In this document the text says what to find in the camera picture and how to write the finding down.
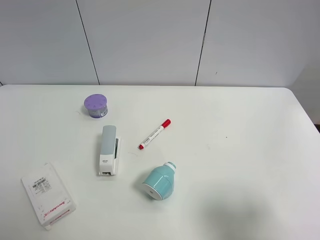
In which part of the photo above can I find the teal electric pencil sharpener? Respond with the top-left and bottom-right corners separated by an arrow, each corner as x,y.
142,161 -> 177,201

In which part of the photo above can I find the purple lidded round container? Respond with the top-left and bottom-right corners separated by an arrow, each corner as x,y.
84,94 -> 108,119

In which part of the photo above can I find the red capped whiteboard marker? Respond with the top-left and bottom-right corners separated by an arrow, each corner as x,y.
138,119 -> 171,150

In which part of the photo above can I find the white grey stapler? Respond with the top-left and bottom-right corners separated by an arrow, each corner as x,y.
98,125 -> 121,176

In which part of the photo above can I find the white staples box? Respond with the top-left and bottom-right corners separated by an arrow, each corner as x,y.
21,163 -> 77,230

